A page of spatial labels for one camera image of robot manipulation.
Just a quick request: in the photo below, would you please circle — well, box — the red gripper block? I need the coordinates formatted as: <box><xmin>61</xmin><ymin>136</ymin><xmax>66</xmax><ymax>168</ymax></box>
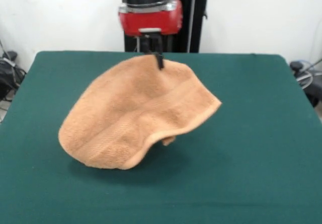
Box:
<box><xmin>118</xmin><ymin>0</ymin><xmax>183</xmax><ymax>71</ymax></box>

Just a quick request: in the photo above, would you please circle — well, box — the peach terry towel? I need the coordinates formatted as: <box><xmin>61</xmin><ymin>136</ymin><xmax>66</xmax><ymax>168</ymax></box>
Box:
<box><xmin>58</xmin><ymin>54</ymin><xmax>222</xmax><ymax>171</ymax></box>

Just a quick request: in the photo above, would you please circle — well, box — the dark green table cloth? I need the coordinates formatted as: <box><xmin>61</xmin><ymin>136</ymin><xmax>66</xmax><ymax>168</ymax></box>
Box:
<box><xmin>0</xmin><ymin>50</ymin><xmax>322</xmax><ymax>224</ymax></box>

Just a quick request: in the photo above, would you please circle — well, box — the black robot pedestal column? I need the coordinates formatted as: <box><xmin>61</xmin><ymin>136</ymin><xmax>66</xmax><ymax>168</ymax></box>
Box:
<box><xmin>122</xmin><ymin>0</ymin><xmax>209</xmax><ymax>53</ymax></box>

